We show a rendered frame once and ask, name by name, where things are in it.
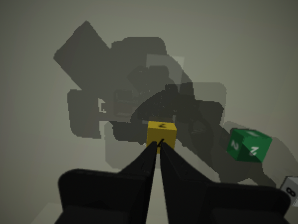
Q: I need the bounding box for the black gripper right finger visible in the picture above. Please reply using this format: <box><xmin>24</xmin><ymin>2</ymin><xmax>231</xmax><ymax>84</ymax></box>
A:
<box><xmin>160</xmin><ymin>142</ymin><xmax>291</xmax><ymax>224</ymax></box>

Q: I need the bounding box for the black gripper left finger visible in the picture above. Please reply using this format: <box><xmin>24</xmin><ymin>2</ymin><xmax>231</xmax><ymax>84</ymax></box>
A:
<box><xmin>58</xmin><ymin>141</ymin><xmax>157</xmax><ymax>224</ymax></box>

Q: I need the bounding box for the yellow block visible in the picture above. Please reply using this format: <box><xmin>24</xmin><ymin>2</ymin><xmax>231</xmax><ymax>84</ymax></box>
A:
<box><xmin>146</xmin><ymin>121</ymin><xmax>177</xmax><ymax>154</ymax></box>

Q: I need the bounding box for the small white block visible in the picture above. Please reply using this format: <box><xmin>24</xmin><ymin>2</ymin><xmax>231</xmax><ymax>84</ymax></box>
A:
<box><xmin>281</xmin><ymin>177</ymin><xmax>298</xmax><ymax>207</ymax></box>

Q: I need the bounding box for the green block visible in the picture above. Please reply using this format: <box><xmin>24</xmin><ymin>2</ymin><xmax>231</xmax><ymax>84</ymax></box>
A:
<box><xmin>226</xmin><ymin>129</ymin><xmax>273</xmax><ymax>163</ymax></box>

